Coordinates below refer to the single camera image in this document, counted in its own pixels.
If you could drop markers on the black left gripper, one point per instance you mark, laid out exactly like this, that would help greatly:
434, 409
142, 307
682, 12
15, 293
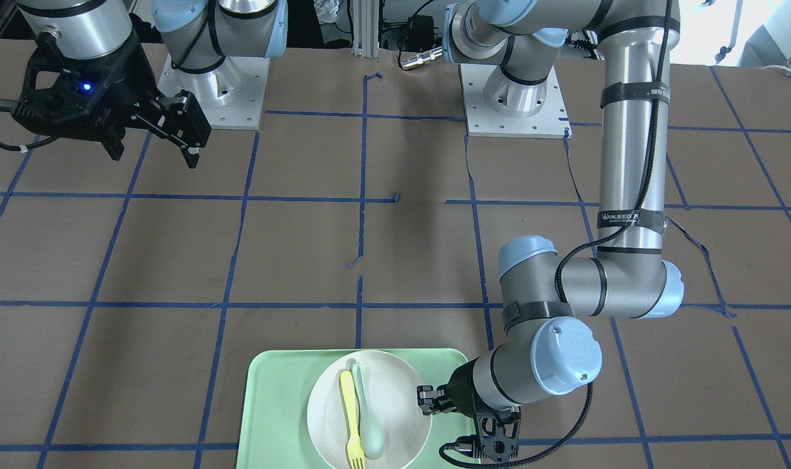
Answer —
461, 388

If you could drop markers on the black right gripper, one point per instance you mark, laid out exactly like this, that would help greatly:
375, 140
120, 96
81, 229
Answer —
123, 79

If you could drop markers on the white round plate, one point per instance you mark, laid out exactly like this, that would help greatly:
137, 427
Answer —
389, 383

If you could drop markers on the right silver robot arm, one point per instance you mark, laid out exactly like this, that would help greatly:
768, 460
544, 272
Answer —
199, 35

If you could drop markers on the yellow plastic fork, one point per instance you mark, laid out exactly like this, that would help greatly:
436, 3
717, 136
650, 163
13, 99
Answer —
354, 450

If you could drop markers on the light green plastic spoon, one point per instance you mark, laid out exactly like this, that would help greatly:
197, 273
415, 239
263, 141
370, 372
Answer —
371, 432

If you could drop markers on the light green rectangular tray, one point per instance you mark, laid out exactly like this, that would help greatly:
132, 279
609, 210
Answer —
293, 414

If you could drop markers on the black power adapter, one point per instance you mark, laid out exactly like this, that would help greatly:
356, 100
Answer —
421, 25

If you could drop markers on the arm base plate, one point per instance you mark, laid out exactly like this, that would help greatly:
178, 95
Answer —
230, 96
497, 107

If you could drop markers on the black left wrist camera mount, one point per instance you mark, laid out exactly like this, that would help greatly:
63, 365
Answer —
493, 445

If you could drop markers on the aluminium frame post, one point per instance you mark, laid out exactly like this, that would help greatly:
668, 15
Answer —
365, 26

